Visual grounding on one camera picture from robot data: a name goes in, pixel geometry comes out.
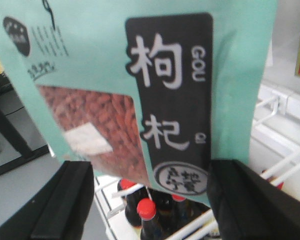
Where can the red-capped soy sauce bottle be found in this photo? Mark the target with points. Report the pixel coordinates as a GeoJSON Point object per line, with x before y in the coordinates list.
{"type": "Point", "coordinates": [151, 228]}

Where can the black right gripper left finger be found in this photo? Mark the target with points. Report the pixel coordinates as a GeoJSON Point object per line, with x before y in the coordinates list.
{"type": "Point", "coordinates": [59, 210]}

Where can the teal goji berry bag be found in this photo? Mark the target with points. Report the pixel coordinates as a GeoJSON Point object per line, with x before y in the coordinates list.
{"type": "Point", "coordinates": [147, 90]}

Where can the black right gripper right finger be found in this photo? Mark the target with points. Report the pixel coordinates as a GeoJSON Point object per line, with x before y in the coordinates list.
{"type": "Point", "coordinates": [248, 207]}

